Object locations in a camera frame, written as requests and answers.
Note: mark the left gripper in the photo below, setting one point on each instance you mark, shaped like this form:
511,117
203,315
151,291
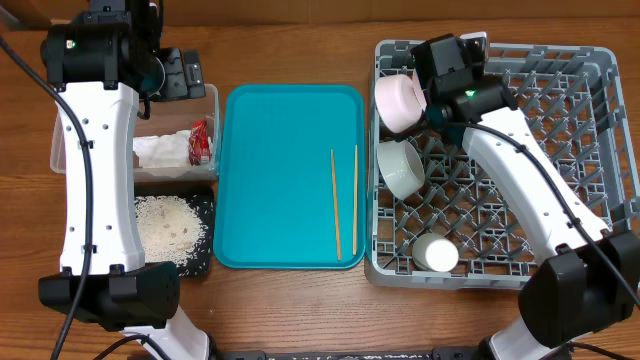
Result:
174,61

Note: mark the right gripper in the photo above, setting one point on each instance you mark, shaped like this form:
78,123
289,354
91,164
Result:
420,62

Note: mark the small pink white bowl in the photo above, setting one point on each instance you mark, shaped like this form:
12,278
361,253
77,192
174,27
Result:
396,102

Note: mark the red snack wrapper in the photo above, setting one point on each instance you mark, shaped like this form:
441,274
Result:
199,149

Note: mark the white napkin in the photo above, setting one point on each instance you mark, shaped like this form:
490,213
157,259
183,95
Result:
164,151

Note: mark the white cup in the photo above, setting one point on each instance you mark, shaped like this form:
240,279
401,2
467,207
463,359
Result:
432,252

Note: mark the large white plate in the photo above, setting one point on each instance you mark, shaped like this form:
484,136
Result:
418,90

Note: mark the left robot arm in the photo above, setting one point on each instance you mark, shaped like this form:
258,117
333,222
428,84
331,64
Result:
105,68

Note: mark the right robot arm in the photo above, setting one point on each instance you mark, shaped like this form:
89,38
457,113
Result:
587,277

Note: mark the grey dishwasher rack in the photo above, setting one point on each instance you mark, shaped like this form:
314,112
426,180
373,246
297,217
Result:
574,105

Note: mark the clear plastic bin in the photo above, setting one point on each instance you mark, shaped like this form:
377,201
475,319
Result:
168,118

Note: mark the left wooden chopstick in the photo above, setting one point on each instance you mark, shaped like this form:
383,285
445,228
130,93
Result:
335,207

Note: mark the teal serving tray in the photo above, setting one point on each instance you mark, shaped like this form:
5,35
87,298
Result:
275,206

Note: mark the black plastic tray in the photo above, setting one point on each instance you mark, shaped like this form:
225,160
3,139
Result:
201,198

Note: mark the pile of rice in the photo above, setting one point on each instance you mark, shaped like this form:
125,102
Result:
169,229

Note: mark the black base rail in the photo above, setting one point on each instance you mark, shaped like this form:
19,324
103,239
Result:
437,353

